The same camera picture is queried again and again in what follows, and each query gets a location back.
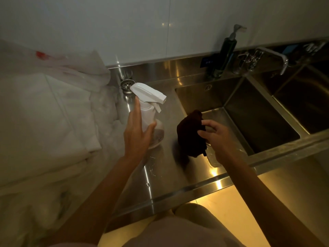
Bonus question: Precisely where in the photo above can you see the person's right hand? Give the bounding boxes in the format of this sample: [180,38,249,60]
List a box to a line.
[197,119,242,165]

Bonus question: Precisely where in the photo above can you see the person's left hand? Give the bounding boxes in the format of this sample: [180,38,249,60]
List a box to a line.
[123,97,157,163]

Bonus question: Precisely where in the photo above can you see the dark brown cleaning cloth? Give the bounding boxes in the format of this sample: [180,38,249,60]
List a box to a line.
[176,109,208,158]

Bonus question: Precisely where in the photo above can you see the stainless steel sink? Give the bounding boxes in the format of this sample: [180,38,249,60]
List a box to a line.
[105,36,329,232]

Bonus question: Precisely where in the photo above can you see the person's right forearm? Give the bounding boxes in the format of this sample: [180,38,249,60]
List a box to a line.
[223,156,327,247]

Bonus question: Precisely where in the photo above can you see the person's left forearm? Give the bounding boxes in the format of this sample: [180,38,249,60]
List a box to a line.
[38,155,141,247]

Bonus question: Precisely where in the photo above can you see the metal drain strainer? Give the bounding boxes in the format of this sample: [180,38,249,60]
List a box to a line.
[120,79,136,95]

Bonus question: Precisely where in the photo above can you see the small dark rectangular panel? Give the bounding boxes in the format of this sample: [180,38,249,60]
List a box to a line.
[281,43,301,56]
[200,57,219,69]

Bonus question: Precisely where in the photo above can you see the dark pump bottle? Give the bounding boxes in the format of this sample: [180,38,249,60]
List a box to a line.
[210,24,247,79]

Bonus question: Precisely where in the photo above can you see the light trousers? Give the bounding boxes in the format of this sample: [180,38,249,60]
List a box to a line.
[123,203,248,247]

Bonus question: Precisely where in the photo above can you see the chrome faucet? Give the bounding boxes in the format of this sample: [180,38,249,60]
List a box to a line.
[303,40,327,54]
[236,46,289,77]

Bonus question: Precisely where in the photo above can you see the white plastic bags pile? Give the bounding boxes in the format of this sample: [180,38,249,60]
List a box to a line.
[0,38,130,247]

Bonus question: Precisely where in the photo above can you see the stack of folded white cloths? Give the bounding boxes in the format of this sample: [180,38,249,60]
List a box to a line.
[0,72,102,189]

